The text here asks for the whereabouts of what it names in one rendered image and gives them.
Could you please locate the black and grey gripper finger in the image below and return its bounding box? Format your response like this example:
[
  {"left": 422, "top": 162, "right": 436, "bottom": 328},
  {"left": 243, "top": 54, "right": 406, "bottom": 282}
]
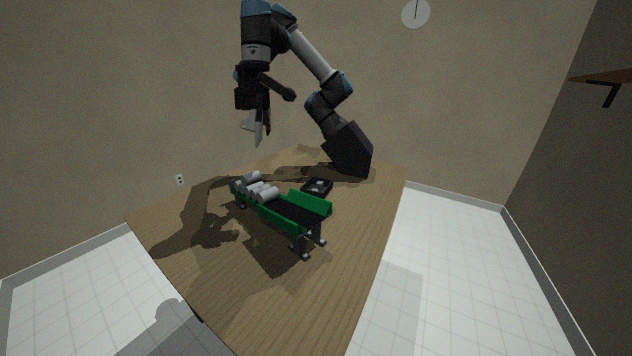
[
  {"left": 263, "top": 108, "right": 271, "bottom": 136},
  {"left": 240, "top": 95, "right": 264, "bottom": 148}
]

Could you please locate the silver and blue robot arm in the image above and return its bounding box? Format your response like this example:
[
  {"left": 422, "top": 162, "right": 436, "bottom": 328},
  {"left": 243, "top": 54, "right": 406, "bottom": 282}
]
[{"left": 238, "top": 0, "right": 353, "bottom": 140}]

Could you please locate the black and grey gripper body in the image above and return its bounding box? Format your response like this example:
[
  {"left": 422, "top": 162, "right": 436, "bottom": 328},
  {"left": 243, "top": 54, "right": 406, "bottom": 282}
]
[{"left": 234, "top": 63, "right": 270, "bottom": 112}]

